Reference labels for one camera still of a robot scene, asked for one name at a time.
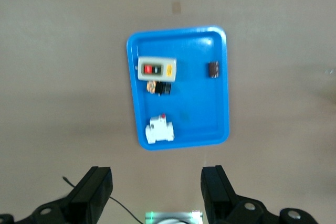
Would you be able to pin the small black terminal block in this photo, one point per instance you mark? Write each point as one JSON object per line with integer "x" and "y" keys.
{"x": 213, "y": 69}

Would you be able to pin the black and orange small component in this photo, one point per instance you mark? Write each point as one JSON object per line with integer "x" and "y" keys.
{"x": 162, "y": 88}

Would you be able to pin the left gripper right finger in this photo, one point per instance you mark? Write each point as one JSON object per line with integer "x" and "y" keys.
{"x": 220, "y": 197}

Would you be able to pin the blue plastic tray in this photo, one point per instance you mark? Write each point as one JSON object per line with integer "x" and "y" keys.
{"x": 194, "y": 103}

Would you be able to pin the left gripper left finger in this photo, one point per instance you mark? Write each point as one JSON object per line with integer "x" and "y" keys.
{"x": 90, "y": 197}

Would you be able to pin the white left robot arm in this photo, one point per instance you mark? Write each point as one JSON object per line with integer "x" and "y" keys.
{"x": 170, "y": 221}

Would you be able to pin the brown tape patch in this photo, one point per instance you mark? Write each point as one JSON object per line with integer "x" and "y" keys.
{"x": 176, "y": 7}

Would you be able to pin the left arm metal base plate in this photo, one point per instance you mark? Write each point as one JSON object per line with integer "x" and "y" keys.
{"x": 152, "y": 217}

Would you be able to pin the grey push button switch box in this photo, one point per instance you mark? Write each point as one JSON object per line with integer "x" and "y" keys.
{"x": 157, "y": 78}

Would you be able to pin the white circuit breaker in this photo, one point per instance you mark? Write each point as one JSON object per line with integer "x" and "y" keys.
{"x": 158, "y": 129}

